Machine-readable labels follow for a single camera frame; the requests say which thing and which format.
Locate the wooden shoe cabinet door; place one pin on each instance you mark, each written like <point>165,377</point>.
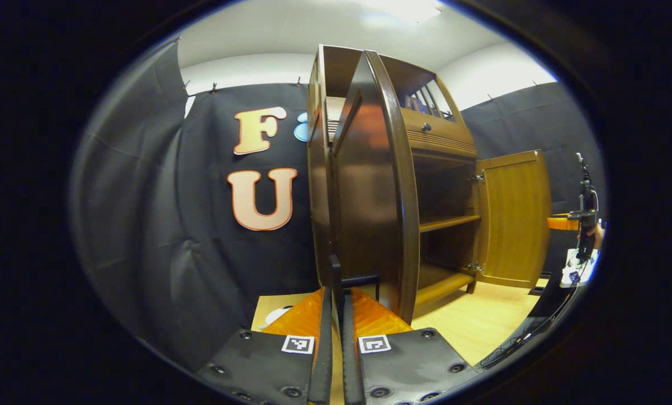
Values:
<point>513,219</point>
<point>370,197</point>

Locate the wooden cabinet shelf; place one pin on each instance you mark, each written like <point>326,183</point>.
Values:
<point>448,223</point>

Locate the brown book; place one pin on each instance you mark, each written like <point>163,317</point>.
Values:
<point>412,103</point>

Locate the black backdrop cloth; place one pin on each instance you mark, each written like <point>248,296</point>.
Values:
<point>144,225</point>

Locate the metal door hinge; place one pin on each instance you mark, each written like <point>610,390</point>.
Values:
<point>478,178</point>
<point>474,267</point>

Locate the white power strip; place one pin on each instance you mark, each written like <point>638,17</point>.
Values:
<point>578,273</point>

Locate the wooden cabinet drawer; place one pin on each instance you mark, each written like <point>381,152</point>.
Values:
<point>443,138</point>

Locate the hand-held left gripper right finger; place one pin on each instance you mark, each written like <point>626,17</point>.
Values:
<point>348,360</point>

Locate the ceiling light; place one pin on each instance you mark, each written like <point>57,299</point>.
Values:
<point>409,7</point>

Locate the blue book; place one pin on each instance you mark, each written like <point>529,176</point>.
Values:
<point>422,105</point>

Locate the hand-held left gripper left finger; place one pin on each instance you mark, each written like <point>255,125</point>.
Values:
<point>326,349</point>

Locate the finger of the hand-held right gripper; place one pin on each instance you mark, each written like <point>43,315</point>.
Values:
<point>561,223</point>

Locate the white plush toy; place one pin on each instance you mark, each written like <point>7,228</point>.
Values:
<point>278,316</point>

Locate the wooden double-door shoe cabinet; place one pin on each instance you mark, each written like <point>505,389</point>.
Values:
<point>319,197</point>

